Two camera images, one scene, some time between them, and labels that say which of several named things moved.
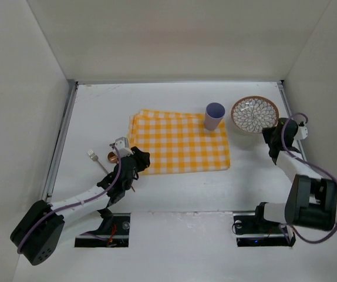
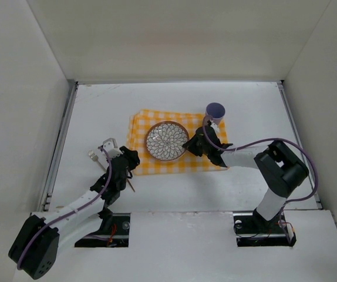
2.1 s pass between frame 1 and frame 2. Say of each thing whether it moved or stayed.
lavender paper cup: stayed
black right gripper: moved
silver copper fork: stayed
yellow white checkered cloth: stayed
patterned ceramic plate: moved
